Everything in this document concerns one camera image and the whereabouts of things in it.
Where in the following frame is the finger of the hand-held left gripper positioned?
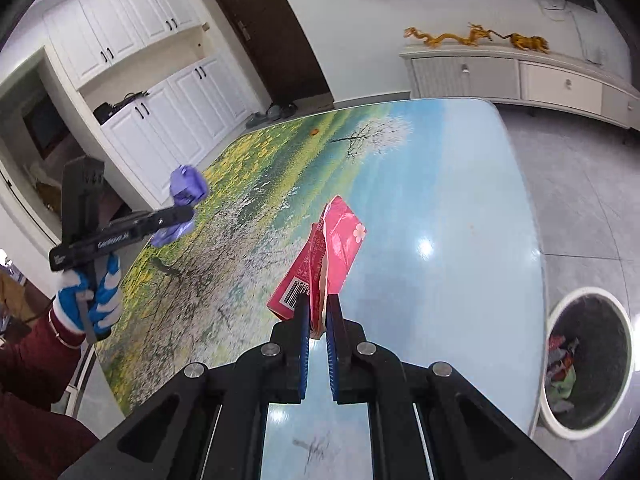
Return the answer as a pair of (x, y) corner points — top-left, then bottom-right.
(147, 205), (196, 236)

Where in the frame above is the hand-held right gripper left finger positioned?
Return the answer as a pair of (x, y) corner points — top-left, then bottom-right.
(60, 294), (312, 480)

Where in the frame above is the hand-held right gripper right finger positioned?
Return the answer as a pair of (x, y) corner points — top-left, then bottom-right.
(326, 294), (573, 480)

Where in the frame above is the purple plastic bag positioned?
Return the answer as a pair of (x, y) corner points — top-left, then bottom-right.
(150, 164), (210, 248)

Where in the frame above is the red and clear plastic packet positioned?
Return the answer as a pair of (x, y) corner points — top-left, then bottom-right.
(266, 195), (367, 336)

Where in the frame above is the white round trash bin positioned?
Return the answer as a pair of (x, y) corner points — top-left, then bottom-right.
(536, 286), (635, 442)

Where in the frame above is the red snack wrapper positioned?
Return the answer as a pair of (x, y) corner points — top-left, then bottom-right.
(547, 335), (581, 383)

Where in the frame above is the green plastic bag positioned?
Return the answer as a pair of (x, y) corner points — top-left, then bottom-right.
(550, 376), (577, 413)

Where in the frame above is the person's left forearm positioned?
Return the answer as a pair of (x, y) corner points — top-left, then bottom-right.
(0, 305), (83, 411)

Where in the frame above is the person's left hand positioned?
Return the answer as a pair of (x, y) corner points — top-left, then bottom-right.
(52, 252), (123, 336)

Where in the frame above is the white floor cupboard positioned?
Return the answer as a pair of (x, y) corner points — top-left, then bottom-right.
(80, 55), (268, 206)

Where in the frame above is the dark brown door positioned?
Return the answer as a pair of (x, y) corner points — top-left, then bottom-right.
(201, 0), (333, 108)

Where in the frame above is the person's red clothing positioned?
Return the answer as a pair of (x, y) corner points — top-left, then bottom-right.
(0, 390), (101, 480)

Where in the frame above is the long golden dragon figurine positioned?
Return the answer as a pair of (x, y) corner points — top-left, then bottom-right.
(404, 26), (476, 50)

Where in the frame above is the white low tv cabinet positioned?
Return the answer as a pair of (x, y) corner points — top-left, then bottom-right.
(399, 42), (640, 131)

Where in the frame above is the golden tiger figurine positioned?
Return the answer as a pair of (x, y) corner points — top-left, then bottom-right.
(509, 33), (551, 54)

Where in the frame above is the brown strap item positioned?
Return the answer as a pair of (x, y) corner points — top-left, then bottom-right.
(112, 91), (151, 108)

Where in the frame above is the gold bracelet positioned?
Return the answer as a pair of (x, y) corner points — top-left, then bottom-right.
(51, 316), (82, 349)

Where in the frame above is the white wall cupboard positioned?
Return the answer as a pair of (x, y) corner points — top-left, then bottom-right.
(42, 0), (201, 91)

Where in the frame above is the television cable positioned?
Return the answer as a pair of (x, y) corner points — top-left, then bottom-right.
(540, 0), (606, 66)

